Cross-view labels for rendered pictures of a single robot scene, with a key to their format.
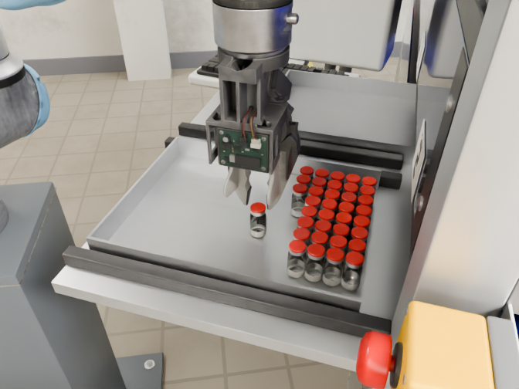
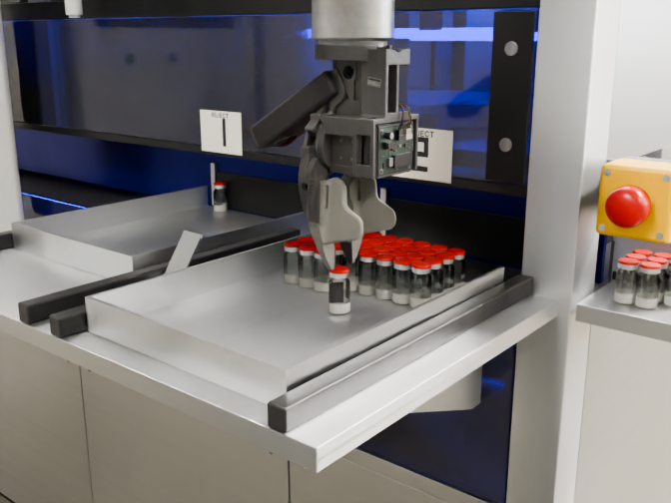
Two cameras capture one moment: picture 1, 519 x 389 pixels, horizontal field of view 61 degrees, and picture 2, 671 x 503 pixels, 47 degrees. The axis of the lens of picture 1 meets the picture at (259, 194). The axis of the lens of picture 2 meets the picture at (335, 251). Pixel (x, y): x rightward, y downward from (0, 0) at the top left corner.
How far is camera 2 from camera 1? 72 cm
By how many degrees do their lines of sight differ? 63
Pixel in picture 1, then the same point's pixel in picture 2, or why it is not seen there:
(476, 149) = (597, 37)
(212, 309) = (447, 350)
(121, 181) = not seen: outside the picture
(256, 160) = (409, 154)
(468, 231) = (596, 102)
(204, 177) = (184, 321)
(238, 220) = (305, 316)
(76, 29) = not seen: outside the picture
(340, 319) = (509, 287)
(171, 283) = (405, 350)
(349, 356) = (539, 307)
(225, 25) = (373, 12)
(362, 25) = not seen: outside the picture
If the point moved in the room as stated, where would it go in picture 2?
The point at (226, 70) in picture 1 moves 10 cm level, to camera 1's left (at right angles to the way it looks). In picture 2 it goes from (391, 53) to (349, 56)
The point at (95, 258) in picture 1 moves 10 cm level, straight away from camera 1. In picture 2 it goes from (321, 384) to (186, 390)
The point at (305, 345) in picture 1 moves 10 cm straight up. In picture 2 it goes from (520, 320) to (526, 223)
